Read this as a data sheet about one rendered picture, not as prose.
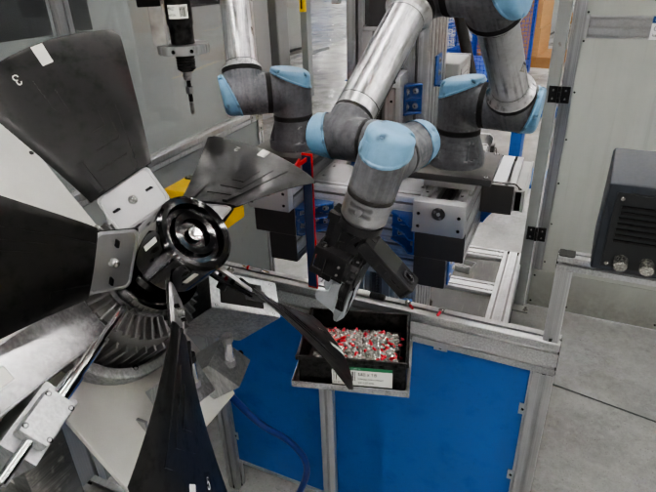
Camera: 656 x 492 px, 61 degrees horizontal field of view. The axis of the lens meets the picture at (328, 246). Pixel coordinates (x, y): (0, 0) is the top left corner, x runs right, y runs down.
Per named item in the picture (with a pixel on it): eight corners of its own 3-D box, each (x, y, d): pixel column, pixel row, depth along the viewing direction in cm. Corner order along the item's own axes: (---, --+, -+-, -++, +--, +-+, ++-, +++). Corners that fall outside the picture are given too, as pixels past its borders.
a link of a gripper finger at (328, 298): (312, 307, 100) (325, 267, 95) (342, 322, 99) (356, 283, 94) (305, 316, 98) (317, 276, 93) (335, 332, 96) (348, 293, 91)
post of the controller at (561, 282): (542, 340, 112) (557, 255, 103) (544, 332, 115) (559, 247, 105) (557, 344, 111) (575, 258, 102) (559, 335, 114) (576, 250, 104)
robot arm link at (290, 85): (315, 116, 163) (313, 68, 156) (269, 120, 161) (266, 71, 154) (309, 106, 173) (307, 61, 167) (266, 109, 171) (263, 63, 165)
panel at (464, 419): (237, 462, 179) (211, 288, 148) (239, 458, 181) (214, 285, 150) (498, 561, 148) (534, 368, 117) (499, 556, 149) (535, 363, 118)
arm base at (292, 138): (283, 135, 180) (281, 104, 176) (326, 140, 175) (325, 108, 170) (261, 149, 168) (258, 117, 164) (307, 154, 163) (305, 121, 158)
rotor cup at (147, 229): (92, 290, 77) (136, 249, 70) (120, 212, 86) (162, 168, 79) (183, 328, 85) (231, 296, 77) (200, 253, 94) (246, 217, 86)
